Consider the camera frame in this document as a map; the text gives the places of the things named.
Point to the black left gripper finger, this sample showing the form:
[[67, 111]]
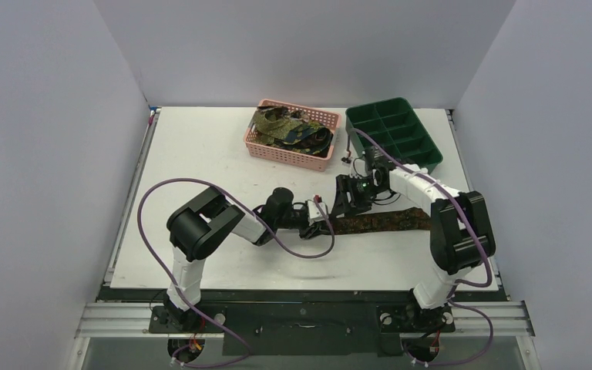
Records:
[[310, 232], [325, 227]]

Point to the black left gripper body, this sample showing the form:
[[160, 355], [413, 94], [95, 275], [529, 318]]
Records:
[[295, 219]]

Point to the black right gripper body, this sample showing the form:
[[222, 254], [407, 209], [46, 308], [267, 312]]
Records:
[[344, 199]]

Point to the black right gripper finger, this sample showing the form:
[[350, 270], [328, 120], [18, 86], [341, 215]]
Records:
[[360, 205], [342, 204]]

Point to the dark patterned necktie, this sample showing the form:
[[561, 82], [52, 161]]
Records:
[[401, 220]]

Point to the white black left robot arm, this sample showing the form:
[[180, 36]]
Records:
[[202, 224]]

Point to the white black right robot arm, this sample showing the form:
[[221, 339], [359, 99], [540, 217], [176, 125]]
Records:
[[460, 233]]

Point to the pile of patterned ties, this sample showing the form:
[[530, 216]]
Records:
[[291, 130]]

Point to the pink plastic basket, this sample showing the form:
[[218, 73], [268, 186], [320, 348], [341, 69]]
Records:
[[329, 119]]

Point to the green divided plastic tray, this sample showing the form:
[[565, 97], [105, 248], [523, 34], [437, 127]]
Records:
[[394, 125]]

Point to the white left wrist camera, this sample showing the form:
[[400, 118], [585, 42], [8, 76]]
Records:
[[317, 210]]

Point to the black metal base rail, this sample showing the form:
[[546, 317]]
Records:
[[315, 324]]

